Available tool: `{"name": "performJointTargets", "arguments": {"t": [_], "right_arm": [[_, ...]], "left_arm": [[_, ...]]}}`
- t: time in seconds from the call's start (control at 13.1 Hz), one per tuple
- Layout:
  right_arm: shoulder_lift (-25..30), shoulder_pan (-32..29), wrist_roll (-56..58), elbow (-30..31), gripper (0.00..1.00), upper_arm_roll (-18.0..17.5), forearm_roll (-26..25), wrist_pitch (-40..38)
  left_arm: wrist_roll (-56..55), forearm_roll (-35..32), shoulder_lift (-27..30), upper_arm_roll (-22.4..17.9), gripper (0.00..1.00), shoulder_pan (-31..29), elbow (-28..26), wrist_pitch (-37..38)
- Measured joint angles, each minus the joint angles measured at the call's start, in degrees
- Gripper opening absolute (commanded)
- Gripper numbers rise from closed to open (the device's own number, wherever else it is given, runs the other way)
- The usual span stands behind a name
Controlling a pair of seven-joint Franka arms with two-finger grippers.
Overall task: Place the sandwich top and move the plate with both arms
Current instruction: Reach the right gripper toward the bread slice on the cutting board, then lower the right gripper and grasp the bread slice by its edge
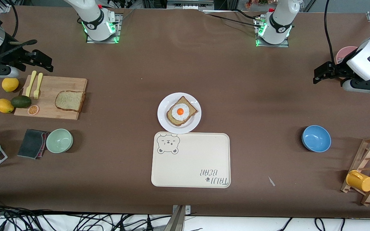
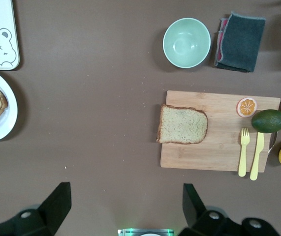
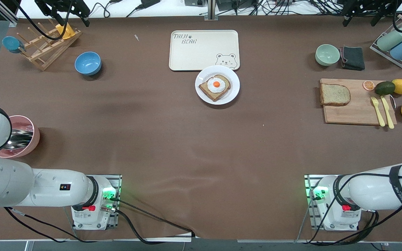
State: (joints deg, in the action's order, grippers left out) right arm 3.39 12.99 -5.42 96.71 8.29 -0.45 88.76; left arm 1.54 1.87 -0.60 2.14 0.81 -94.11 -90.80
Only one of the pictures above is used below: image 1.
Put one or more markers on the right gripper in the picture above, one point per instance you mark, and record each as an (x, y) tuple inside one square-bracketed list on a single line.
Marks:
[(12, 55)]

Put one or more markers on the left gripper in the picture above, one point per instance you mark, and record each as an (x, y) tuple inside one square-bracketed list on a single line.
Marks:
[(339, 69)]

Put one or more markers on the plain brown bread slice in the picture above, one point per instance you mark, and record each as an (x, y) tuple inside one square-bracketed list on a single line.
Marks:
[(70, 101)]

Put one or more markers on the white round plate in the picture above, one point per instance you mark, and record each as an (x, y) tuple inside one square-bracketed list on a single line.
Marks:
[(164, 120)]

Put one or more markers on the fried egg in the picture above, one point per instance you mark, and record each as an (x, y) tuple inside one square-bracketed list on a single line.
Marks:
[(180, 111)]

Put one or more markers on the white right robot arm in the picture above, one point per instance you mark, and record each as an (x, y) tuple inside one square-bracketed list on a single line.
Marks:
[(92, 16)]

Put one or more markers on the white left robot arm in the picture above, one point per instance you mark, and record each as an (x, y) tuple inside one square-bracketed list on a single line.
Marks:
[(279, 19)]

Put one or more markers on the yellow plastic knife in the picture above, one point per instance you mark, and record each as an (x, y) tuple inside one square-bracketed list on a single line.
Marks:
[(30, 83)]

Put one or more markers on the pink bowl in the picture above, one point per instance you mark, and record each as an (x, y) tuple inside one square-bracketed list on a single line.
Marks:
[(345, 52)]

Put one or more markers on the yellow plastic fork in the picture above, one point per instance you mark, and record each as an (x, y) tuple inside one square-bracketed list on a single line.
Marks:
[(38, 85)]

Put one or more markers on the yellow lemon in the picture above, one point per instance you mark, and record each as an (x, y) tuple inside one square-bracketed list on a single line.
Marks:
[(10, 84), (4, 106)]

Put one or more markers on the wooden cutting board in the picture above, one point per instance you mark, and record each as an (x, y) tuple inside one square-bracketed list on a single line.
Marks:
[(59, 85)]

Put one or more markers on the green avocado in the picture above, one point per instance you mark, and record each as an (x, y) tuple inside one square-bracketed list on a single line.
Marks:
[(21, 101)]

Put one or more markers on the orange slice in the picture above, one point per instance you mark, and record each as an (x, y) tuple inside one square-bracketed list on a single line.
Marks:
[(33, 110)]

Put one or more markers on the blue bowl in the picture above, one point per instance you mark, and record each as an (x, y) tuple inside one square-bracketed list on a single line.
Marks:
[(316, 138)]

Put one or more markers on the dark grey folded cloth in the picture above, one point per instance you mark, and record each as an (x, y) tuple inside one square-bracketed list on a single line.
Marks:
[(30, 142)]

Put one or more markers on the pale green bowl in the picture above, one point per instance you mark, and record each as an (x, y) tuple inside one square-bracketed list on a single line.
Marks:
[(59, 140)]

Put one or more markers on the yellow mug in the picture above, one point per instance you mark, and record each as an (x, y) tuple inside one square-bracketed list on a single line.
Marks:
[(360, 181)]

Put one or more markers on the small white paper scrap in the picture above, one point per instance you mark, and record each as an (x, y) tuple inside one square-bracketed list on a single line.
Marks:
[(271, 181)]

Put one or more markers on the grey metal box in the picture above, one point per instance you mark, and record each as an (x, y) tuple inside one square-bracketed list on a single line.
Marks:
[(188, 4)]

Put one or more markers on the cream tray with bear print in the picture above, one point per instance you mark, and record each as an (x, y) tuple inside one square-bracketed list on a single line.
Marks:
[(191, 160)]

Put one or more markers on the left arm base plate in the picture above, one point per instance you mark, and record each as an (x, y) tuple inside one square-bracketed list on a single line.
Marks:
[(284, 45)]

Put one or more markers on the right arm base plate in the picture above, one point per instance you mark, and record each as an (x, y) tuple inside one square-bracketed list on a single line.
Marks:
[(118, 29)]

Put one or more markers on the metal bracket at table edge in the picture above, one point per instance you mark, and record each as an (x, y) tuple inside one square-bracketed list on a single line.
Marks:
[(178, 219)]

